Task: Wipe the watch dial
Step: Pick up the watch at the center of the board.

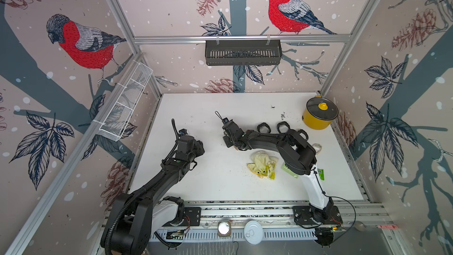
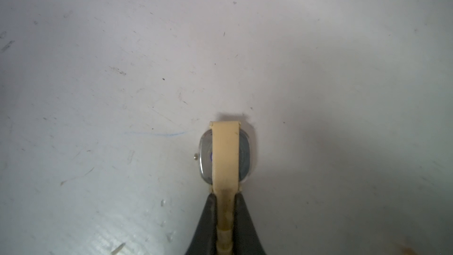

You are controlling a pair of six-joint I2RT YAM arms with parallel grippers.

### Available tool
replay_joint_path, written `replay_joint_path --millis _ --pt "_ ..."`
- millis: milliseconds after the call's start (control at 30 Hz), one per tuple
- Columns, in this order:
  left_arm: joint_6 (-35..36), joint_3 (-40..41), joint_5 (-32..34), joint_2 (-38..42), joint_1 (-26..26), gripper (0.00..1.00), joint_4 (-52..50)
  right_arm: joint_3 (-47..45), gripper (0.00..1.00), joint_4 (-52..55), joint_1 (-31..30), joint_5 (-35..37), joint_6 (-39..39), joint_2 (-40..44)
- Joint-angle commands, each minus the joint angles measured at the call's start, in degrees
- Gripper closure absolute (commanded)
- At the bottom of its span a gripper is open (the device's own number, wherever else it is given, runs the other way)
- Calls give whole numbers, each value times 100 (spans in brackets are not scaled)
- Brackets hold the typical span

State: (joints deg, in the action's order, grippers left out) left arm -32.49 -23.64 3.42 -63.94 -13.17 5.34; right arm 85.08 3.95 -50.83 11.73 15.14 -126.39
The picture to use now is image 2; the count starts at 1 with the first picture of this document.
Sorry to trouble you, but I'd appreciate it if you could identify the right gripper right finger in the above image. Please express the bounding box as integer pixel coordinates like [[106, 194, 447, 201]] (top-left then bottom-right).
[[233, 193, 266, 255]]

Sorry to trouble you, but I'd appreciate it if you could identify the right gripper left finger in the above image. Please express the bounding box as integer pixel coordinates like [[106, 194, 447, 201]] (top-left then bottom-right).
[[185, 193, 217, 255]]

